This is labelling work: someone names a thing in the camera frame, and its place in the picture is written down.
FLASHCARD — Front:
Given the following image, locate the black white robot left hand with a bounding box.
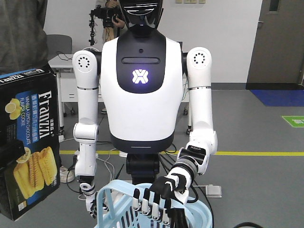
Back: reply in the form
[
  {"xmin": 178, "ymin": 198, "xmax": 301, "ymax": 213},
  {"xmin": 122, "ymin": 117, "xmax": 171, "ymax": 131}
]
[{"xmin": 132, "ymin": 173, "xmax": 190, "ymax": 228}]

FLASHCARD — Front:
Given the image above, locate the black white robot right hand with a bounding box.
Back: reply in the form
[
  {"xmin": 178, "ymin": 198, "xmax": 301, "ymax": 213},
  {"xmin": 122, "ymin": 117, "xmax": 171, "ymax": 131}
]
[{"xmin": 85, "ymin": 195, "xmax": 97, "ymax": 219}]

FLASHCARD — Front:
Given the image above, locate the white folding table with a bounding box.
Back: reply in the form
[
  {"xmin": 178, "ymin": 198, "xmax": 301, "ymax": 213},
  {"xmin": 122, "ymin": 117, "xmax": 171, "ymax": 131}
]
[{"xmin": 50, "ymin": 54, "xmax": 183, "ymax": 137}]

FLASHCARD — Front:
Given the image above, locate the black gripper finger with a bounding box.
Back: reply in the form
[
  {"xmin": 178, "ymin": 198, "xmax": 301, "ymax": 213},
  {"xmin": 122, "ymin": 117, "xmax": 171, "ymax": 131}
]
[{"xmin": 0, "ymin": 140, "xmax": 25, "ymax": 170}]

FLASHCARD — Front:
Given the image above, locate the black Franzzi cookie box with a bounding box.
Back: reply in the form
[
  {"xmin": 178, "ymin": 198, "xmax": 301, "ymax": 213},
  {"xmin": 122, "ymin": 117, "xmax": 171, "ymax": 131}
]
[{"xmin": 0, "ymin": 67, "xmax": 60, "ymax": 220}]

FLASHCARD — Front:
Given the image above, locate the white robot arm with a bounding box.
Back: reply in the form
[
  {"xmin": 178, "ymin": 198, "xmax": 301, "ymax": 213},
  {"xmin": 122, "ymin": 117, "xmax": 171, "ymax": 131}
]
[
  {"xmin": 72, "ymin": 42, "xmax": 218, "ymax": 190},
  {"xmin": 72, "ymin": 50, "xmax": 100, "ymax": 198}
]

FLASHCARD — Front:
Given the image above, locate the person in dark trousers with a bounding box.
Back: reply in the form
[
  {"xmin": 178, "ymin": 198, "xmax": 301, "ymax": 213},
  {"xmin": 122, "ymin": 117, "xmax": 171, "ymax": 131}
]
[{"xmin": 0, "ymin": 0, "xmax": 48, "ymax": 75}]

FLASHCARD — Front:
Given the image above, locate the grey office chair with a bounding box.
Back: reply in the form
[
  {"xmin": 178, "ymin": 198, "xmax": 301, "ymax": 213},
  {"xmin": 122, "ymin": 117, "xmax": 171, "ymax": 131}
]
[{"xmin": 47, "ymin": 34, "xmax": 72, "ymax": 60}]

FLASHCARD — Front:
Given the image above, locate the light blue plastic basket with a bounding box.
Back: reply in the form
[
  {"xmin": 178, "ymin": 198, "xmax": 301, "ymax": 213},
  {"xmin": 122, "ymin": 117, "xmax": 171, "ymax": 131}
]
[{"xmin": 96, "ymin": 180, "xmax": 213, "ymax": 228}]

